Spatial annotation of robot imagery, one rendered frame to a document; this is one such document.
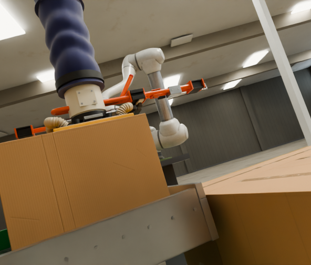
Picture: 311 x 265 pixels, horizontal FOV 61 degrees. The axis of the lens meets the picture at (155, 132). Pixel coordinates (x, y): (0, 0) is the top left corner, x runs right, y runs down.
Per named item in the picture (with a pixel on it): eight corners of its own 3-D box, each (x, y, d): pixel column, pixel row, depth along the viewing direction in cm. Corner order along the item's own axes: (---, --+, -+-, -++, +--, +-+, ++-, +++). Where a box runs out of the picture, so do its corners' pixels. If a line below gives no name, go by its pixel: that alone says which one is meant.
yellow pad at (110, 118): (53, 133, 104) (51, 121, 105) (54, 139, 113) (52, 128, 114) (134, 116, 116) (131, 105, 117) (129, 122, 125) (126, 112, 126)
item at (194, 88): (192, 89, 141) (189, 80, 142) (186, 94, 148) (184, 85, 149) (205, 86, 144) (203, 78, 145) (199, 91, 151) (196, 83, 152)
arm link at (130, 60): (117, 67, 193) (135, 60, 190) (120, 53, 205) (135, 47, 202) (125, 80, 203) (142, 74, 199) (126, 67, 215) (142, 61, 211)
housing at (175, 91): (170, 94, 137) (168, 86, 138) (166, 99, 144) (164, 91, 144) (182, 92, 140) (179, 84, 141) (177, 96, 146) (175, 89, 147)
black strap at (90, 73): (55, 81, 112) (53, 73, 113) (57, 100, 133) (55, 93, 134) (107, 74, 120) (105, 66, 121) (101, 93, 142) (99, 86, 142)
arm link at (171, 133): (165, 146, 219) (191, 139, 213) (162, 151, 203) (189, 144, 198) (137, 53, 207) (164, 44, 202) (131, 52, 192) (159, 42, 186)
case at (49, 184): (13, 261, 87) (-11, 145, 93) (27, 243, 124) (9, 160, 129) (173, 203, 110) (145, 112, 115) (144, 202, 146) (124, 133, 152)
